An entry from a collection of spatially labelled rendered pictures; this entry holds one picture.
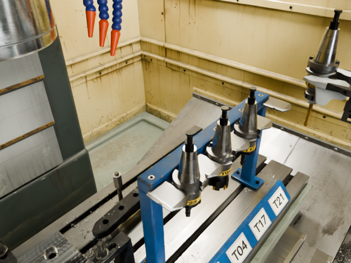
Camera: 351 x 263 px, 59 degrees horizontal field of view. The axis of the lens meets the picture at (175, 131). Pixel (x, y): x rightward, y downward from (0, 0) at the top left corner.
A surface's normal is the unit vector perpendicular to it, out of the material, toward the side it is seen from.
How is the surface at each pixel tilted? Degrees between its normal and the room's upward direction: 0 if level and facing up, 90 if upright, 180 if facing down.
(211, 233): 0
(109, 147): 0
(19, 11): 90
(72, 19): 90
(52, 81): 90
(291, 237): 7
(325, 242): 24
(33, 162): 91
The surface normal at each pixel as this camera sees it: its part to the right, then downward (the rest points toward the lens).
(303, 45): -0.66, 0.44
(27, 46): 0.81, 0.32
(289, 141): -0.28, -0.57
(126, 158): -0.02, -0.82
